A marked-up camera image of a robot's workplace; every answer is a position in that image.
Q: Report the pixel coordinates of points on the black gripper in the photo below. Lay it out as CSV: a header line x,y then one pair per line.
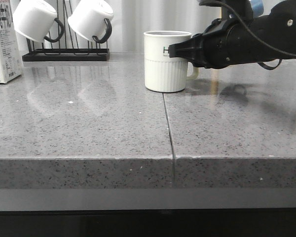
x,y
224,43

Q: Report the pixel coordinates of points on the cream HOME ribbed mug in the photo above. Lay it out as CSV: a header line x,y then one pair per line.
x,y
163,73

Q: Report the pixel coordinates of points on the blue white milk carton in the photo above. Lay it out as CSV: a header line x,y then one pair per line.
x,y
11,65

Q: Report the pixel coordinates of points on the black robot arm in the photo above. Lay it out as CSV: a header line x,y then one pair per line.
x,y
275,32

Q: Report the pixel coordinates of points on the blue enamel mug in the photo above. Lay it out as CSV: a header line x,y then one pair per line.
x,y
257,7

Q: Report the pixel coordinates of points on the white mug black handle right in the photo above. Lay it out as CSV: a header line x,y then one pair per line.
x,y
91,20

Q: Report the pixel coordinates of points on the white mug black handle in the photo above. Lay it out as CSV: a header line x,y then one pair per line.
x,y
91,20
34,19

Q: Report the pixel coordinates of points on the black wire mug rack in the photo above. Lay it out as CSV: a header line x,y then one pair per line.
x,y
71,47

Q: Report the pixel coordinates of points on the white mug black handle left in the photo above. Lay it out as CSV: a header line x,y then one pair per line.
x,y
34,19

